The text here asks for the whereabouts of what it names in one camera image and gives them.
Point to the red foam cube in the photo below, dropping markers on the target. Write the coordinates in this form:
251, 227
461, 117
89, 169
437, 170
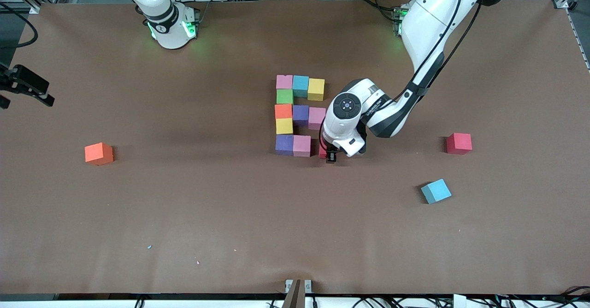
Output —
322, 151
459, 143

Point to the pink foam cube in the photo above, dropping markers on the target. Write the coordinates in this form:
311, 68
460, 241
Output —
284, 82
302, 145
316, 118

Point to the purple foam cube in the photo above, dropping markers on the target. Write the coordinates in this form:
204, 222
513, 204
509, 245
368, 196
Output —
301, 115
284, 145

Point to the yellow foam cube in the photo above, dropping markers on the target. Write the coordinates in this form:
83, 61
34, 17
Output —
316, 90
284, 126

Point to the orange foam cube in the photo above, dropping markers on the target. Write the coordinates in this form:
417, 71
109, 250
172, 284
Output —
283, 111
98, 154

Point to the cyan foam cube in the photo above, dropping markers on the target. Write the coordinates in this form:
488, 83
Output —
300, 86
436, 191

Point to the green foam cube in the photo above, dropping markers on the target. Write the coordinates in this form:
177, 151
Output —
285, 97

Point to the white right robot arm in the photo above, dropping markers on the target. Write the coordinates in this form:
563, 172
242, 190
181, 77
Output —
166, 31

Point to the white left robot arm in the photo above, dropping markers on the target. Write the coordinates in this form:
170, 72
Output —
428, 22

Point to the small white box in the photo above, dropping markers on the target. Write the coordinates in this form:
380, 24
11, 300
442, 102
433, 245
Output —
459, 301

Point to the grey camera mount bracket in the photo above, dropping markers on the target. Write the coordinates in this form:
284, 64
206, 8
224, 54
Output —
295, 294

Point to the aluminium table edge rail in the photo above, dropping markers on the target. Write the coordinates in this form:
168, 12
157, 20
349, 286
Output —
578, 38

